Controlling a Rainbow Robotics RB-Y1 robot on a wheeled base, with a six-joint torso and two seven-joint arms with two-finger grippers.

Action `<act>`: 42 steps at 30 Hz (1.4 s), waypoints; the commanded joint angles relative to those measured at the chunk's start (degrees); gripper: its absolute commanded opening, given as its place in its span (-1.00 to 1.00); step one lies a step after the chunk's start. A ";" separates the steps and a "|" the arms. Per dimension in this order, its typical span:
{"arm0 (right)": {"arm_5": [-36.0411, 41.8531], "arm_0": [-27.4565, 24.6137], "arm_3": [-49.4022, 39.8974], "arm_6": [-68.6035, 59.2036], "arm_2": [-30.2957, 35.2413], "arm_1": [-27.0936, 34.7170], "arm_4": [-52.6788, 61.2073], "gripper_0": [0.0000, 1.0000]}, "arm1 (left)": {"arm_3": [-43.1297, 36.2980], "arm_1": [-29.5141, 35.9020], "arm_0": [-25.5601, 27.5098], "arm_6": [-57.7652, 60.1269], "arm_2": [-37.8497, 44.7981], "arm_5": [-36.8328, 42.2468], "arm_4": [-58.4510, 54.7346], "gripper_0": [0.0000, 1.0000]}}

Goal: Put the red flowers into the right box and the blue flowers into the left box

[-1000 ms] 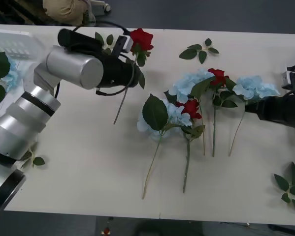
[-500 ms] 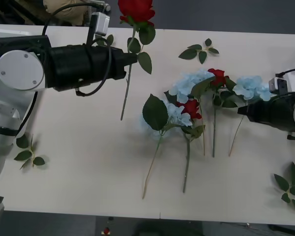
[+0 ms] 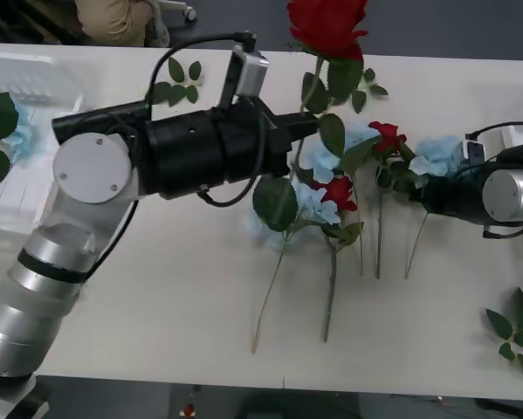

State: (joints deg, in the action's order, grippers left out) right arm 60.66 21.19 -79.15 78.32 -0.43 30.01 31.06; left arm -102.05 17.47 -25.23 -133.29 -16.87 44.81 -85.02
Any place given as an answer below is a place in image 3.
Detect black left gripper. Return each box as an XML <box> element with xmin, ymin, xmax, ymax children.
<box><xmin>219</xmin><ymin>97</ymin><xmax>322</xmax><ymax>184</ymax></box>

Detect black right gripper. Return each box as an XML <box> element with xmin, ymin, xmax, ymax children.
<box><xmin>411</xmin><ymin>175</ymin><xmax>462</xmax><ymax>216</ymax></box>

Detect small red rose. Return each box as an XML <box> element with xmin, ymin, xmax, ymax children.
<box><xmin>313</xmin><ymin>175</ymin><xmax>366</xmax><ymax>344</ymax></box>
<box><xmin>368</xmin><ymin>120</ymin><xmax>423</xmax><ymax>279</ymax></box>

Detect large red rose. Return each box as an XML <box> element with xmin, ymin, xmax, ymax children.
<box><xmin>251</xmin><ymin>0</ymin><xmax>389</xmax><ymax>233</ymax></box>

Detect pale blue flower, tan stem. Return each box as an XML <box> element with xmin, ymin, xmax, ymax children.
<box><xmin>306</xmin><ymin>123</ymin><xmax>382</xmax><ymax>277</ymax></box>
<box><xmin>403</xmin><ymin>134</ymin><xmax>468</xmax><ymax>279</ymax></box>
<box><xmin>251</xmin><ymin>181</ymin><xmax>343</xmax><ymax>354</ymax></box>

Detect loose green leaf twig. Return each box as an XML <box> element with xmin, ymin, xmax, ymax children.
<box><xmin>485</xmin><ymin>286</ymin><xmax>523</xmax><ymax>380</ymax></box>
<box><xmin>149</xmin><ymin>56</ymin><xmax>203</xmax><ymax>106</ymax></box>

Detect pale grey office chair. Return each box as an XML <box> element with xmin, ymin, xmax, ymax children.
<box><xmin>149</xmin><ymin>0</ymin><xmax>197</xmax><ymax>23</ymax></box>

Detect person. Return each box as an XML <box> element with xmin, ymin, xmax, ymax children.
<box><xmin>0</xmin><ymin>0</ymin><xmax>171</xmax><ymax>49</ymax></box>

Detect pale blue flower, large leaves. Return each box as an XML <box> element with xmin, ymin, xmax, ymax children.
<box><xmin>0</xmin><ymin>90</ymin><xmax>38</xmax><ymax>198</ymax></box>

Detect pale grey right wrist camera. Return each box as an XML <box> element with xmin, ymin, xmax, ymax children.
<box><xmin>463</xmin><ymin>138</ymin><xmax>488</xmax><ymax>166</ymax></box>

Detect pale grey wrist camera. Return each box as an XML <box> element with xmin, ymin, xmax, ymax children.
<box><xmin>463</xmin><ymin>138</ymin><xmax>488</xmax><ymax>166</ymax></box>
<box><xmin>217</xmin><ymin>45</ymin><xmax>272</xmax><ymax>110</ymax></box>

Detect pale grey left wrist camera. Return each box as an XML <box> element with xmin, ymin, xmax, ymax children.
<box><xmin>217</xmin><ymin>45</ymin><xmax>272</xmax><ymax>110</ymax></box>

